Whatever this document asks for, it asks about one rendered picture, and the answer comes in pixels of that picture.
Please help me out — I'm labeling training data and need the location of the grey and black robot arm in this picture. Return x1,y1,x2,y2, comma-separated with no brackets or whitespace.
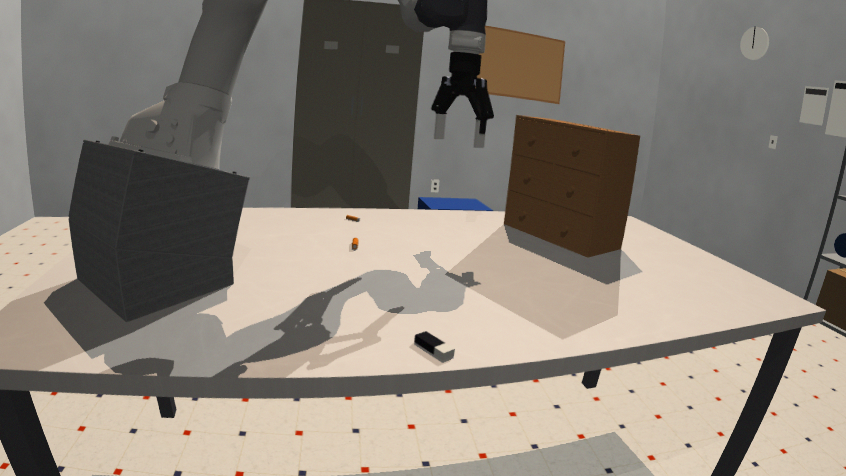
109,0,487,169

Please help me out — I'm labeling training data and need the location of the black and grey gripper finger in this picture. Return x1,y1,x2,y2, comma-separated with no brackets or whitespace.
459,78,494,148
431,76,459,139

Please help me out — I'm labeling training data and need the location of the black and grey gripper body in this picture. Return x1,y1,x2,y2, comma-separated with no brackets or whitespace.
449,52,481,95

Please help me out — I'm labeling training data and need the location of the dark brown chest of drawers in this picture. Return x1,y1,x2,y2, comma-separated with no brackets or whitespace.
504,115,640,258

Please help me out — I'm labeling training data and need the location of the brown wooden drawer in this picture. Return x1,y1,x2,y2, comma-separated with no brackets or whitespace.
506,191,548,237
550,165,600,214
555,126,605,173
510,155,553,199
514,119,557,161
545,204,593,254

